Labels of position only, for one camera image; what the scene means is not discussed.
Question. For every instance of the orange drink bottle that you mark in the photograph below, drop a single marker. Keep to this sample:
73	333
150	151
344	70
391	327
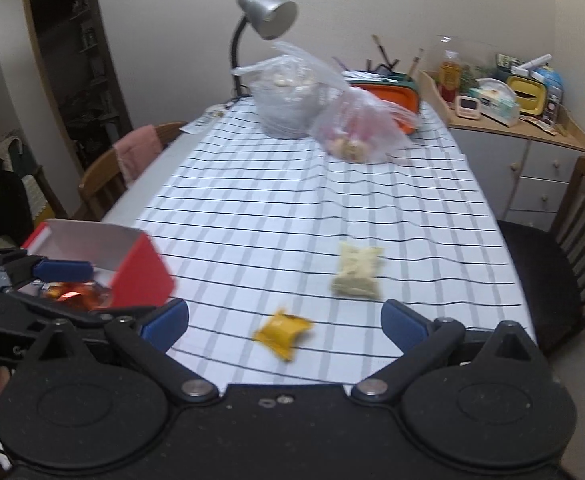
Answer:
450	77

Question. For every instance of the clear plastic bag of snacks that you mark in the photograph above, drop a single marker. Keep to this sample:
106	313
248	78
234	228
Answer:
362	125

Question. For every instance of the white paper leaflet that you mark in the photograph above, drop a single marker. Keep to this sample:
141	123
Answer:
202	120

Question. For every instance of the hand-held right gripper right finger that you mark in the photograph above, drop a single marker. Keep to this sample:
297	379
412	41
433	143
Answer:
402	325

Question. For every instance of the white kitchen timer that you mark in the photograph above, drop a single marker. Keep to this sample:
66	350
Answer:
467	106

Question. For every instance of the metallic red-brown snack bag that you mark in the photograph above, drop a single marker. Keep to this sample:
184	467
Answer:
77	292

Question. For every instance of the dark wooden slatted chair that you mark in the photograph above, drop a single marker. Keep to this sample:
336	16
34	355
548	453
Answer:
547	270

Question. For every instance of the dark wooden bookcase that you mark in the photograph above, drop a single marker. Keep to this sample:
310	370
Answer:
87	85

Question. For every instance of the silver desk lamp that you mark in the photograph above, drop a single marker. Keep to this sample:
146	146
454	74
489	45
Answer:
267	10

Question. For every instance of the yellow snack packet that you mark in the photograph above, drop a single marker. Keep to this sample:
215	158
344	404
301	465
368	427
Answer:
282	335

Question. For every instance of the beige snack packet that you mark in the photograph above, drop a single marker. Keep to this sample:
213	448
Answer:
357	270

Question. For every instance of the white wipes pack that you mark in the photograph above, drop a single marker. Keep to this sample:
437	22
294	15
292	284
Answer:
494	102

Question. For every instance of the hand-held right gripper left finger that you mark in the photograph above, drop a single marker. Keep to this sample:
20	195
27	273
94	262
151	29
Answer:
165	325

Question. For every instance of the chair with yellow cushion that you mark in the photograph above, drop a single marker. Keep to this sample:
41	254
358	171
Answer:
35	195

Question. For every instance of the red and white cardboard box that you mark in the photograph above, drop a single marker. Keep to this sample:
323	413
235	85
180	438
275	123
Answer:
142	270

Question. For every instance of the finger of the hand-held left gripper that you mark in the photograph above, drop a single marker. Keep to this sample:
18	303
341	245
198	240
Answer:
87	316
65	270

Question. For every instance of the yellow tissue box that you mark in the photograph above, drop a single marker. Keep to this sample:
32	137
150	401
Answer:
524	95

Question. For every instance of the orange container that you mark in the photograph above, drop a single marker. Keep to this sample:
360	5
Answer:
397	97

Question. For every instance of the pink towel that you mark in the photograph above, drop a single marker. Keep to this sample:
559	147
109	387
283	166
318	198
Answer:
135	152

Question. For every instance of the clear plastic bag with bowl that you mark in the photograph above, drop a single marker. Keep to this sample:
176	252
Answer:
282	105

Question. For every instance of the white wooden sideboard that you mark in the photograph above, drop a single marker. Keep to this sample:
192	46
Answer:
487	175

